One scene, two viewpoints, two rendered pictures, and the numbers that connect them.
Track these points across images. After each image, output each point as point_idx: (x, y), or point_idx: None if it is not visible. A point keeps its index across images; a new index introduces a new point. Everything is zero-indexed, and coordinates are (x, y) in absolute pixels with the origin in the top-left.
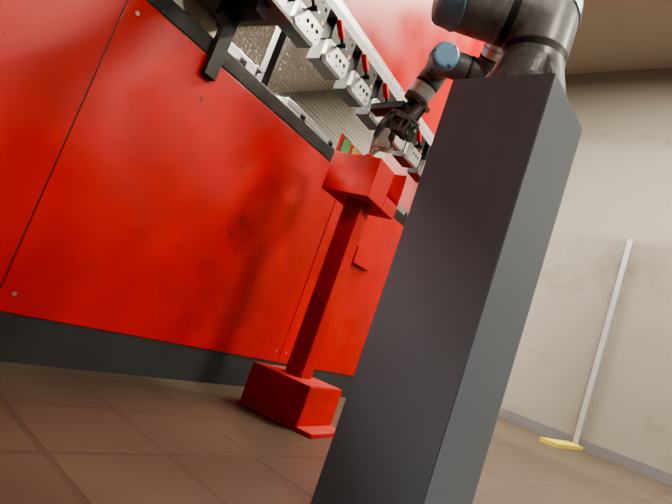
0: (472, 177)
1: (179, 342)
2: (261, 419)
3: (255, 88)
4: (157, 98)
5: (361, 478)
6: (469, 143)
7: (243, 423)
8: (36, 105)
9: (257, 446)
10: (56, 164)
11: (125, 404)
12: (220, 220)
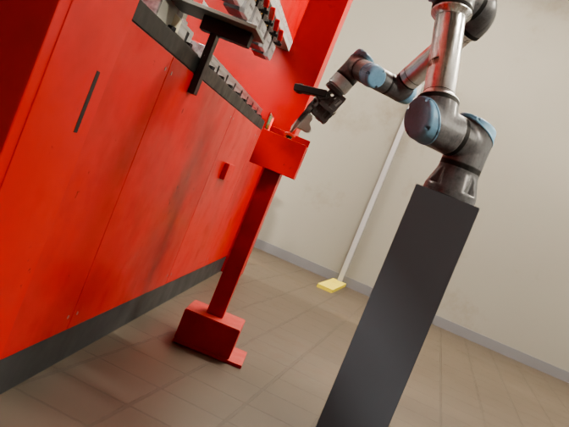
0: (424, 260)
1: (128, 300)
2: (202, 357)
3: (209, 79)
4: (163, 129)
5: (346, 424)
6: (423, 235)
7: (204, 368)
8: (115, 179)
9: (235, 391)
10: (113, 213)
11: (153, 379)
12: (168, 196)
